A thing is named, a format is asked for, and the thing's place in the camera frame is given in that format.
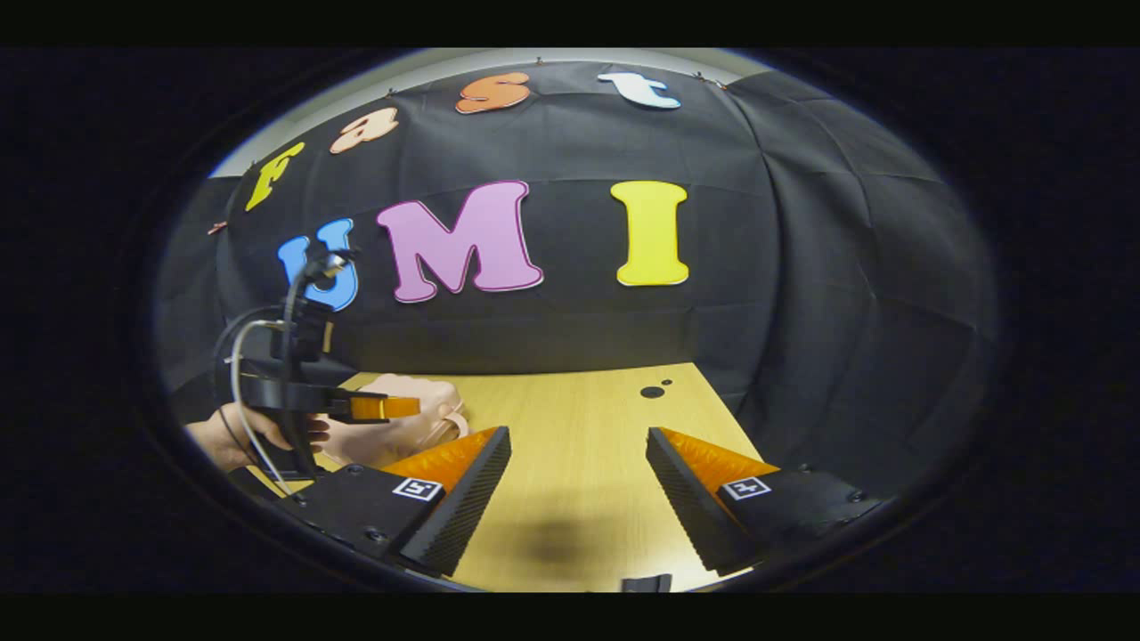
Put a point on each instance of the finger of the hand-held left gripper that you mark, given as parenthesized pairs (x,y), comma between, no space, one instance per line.
(383,408)

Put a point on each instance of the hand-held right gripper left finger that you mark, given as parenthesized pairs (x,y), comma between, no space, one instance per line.
(468,499)

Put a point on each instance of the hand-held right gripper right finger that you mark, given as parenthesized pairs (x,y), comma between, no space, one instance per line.
(690,499)

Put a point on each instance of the black backdrop cloth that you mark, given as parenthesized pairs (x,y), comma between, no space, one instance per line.
(579,329)

